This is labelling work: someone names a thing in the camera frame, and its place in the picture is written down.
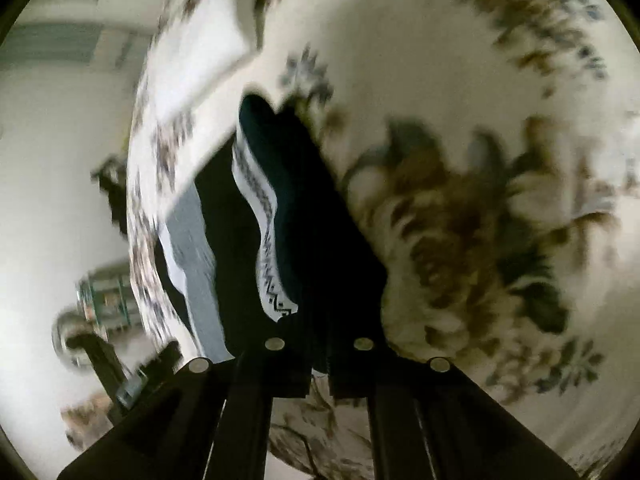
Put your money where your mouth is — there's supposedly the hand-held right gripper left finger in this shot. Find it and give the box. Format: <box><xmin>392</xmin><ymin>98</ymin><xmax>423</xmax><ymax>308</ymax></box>
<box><xmin>57</xmin><ymin>310</ymin><xmax>315</xmax><ymax>480</ymax></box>

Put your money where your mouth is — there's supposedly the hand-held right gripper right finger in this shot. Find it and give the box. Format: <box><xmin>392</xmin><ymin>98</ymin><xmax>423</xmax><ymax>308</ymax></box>
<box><xmin>327</xmin><ymin>310</ymin><xmax>582</xmax><ymax>480</ymax></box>

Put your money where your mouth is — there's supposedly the striped knit sweater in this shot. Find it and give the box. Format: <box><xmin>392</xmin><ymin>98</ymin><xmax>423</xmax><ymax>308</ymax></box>
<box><xmin>152</xmin><ymin>94</ymin><xmax>390</xmax><ymax>377</ymax></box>

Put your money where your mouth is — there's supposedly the cluttered storage shelf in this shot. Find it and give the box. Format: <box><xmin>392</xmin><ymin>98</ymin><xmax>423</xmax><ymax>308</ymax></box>
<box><xmin>52</xmin><ymin>259</ymin><xmax>140</xmax><ymax>368</ymax></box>

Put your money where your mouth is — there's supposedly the black cloth on rack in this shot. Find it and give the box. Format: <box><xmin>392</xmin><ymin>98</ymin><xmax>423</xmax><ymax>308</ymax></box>
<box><xmin>91</xmin><ymin>154</ymin><xmax>132</xmax><ymax>237</ymax></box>

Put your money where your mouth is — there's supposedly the floral bed sheet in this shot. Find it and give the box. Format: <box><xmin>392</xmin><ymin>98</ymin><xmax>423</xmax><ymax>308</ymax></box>
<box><xmin>60</xmin><ymin>0</ymin><xmax>640</xmax><ymax>480</ymax></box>

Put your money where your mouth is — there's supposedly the folded white cloth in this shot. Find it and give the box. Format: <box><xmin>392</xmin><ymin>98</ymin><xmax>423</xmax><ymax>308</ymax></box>
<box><xmin>149</xmin><ymin>0</ymin><xmax>257</xmax><ymax>122</ymax></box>

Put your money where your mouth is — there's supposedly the narrow grey-green curtain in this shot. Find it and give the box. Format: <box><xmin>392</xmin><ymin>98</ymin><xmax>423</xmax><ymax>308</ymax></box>
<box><xmin>9</xmin><ymin>19</ymin><xmax>147</xmax><ymax>69</ymax></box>

